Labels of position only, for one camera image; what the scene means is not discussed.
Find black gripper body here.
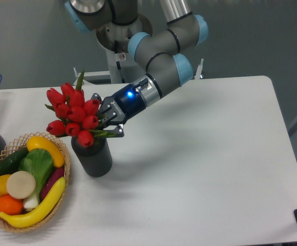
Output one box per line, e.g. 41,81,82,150
98,84,146,126

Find red tulip bouquet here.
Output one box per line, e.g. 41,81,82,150
46,72,116,148

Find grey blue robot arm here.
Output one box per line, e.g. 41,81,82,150
65,1,208,137

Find dark grey ribbed vase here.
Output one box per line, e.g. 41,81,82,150
71,137,113,177

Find purple eggplant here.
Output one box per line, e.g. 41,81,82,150
40,167,64,200

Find yellow squash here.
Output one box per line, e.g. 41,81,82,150
26,135,65,168

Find green bok choy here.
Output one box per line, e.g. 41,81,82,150
18,149,54,211

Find woven wicker basket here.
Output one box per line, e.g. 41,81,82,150
0,132,71,233

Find green cucumber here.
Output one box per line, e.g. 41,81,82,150
0,148,29,176

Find beige round disc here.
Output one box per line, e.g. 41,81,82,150
6,171,36,199

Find orange fruit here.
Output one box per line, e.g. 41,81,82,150
0,195,23,215

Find yellow banana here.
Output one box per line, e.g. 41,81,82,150
0,177,66,229

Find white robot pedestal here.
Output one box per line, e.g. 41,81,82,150
73,15,205,86

